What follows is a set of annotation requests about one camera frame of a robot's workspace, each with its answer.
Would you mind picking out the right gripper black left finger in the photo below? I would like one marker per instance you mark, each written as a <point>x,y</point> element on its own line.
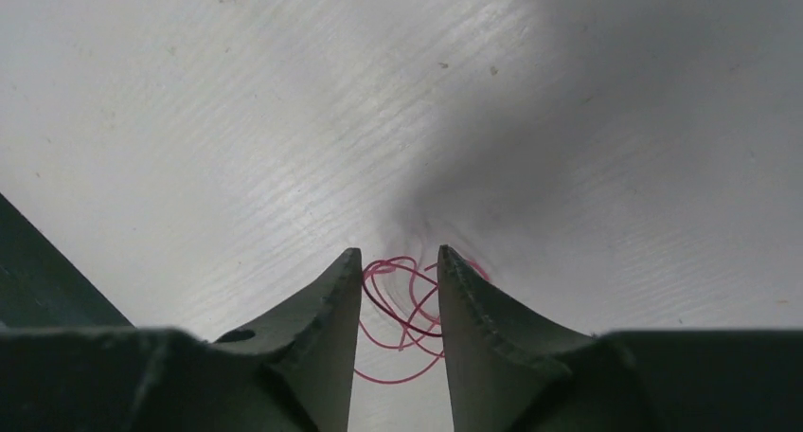
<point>289,369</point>

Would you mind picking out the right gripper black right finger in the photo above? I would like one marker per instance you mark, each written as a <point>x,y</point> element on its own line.
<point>511,369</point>

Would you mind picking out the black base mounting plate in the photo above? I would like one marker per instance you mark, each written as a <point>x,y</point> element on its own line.
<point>40,287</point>

